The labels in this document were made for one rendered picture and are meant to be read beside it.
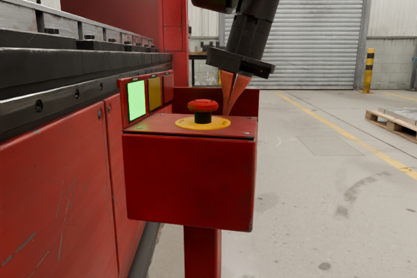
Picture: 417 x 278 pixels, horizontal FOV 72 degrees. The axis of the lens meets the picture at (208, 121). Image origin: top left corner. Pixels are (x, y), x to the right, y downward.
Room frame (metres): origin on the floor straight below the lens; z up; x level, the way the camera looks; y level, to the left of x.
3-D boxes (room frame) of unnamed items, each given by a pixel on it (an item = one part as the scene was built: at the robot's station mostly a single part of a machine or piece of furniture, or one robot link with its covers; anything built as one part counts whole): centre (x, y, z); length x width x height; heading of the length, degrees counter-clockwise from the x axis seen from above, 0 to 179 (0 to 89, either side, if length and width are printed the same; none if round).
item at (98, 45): (0.92, 0.33, 0.89); 0.30 x 0.05 x 0.03; 1
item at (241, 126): (0.41, 0.01, 0.75); 0.20 x 0.16 x 0.18; 169
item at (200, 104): (0.36, 0.01, 0.79); 0.04 x 0.04 x 0.04
